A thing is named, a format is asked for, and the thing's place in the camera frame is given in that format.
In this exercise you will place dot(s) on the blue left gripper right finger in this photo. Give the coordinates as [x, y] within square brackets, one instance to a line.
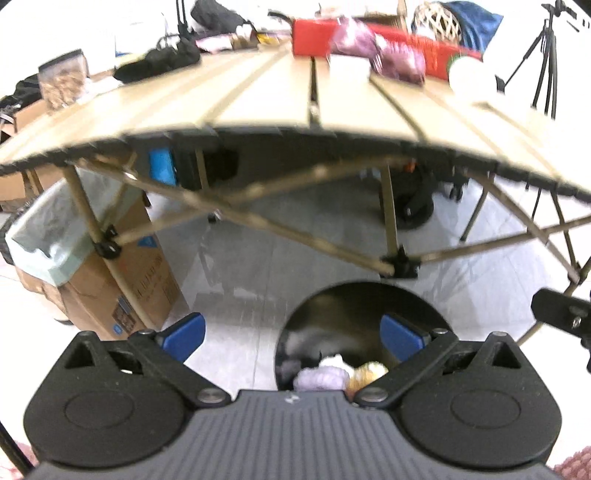
[402, 338]

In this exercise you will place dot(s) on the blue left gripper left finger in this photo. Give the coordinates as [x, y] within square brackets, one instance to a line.
[181, 339]

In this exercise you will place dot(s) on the white yellow paper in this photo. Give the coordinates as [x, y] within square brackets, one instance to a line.
[359, 377]

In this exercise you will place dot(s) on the lavender tissue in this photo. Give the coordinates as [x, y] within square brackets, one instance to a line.
[321, 378]

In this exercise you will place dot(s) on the black round trash bin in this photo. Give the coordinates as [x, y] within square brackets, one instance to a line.
[345, 319]

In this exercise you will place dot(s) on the cardboard box with blue label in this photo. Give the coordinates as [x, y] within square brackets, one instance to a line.
[62, 247]

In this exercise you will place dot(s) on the black wheeled cart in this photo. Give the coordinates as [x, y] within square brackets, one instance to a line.
[414, 187]

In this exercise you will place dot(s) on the pink knitted rug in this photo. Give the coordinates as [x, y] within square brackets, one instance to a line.
[577, 467]

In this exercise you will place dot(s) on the blue upright panel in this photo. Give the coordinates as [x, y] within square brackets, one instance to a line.
[161, 166]

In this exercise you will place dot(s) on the white paper cup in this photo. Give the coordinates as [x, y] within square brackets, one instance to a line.
[471, 77]

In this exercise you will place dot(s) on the black cloth on table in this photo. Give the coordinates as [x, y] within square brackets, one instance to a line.
[159, 61]

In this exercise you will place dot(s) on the clear jar of snacks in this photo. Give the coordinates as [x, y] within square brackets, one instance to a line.
[62, 80]

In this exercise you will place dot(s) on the blue cloth bag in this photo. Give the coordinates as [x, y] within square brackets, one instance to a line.
[478, 25]

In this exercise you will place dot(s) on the purple pink plastic bag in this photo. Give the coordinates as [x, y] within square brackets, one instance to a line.
[391, 59]

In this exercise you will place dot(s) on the woven rattan ball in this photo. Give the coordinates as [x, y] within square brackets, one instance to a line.
[435, 21]

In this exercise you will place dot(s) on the red long gift box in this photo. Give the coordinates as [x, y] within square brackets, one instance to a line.
[311, 39]

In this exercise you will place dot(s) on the black camera tripod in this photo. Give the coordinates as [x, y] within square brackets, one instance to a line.
[547, 42]

